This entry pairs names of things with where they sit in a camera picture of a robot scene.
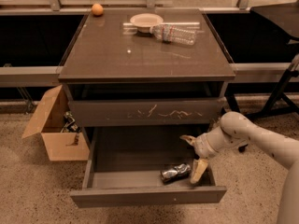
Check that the crushed cans in box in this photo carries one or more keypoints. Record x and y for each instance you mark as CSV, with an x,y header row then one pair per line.
x,y
70,125

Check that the black rolling stand base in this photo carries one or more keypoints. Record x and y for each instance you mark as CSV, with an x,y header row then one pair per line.
x,y
278,94

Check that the open cardboard box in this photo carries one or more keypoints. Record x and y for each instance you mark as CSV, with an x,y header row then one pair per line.
x,y
48,120

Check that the grey closed top drawer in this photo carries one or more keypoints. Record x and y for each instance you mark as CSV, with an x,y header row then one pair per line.
x,y
145,112

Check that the open grey middle drawer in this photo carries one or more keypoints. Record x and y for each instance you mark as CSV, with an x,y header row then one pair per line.
x,y
125,164

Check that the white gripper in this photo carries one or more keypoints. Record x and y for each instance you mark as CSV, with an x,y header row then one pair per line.
x,y
203,146

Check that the clear plastic water bottle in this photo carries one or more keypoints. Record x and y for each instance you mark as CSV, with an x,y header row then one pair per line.
x,y
172,34

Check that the grey drawer cabinet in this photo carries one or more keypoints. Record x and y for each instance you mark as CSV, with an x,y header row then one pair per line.
x,y
110,60

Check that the orange fruit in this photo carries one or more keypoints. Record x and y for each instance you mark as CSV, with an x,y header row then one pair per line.
x,y
97,10

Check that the silver redbull can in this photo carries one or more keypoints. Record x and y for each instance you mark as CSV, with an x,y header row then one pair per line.
x,y
175,173

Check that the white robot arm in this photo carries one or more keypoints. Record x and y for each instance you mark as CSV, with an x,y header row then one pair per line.
x,y
235,129

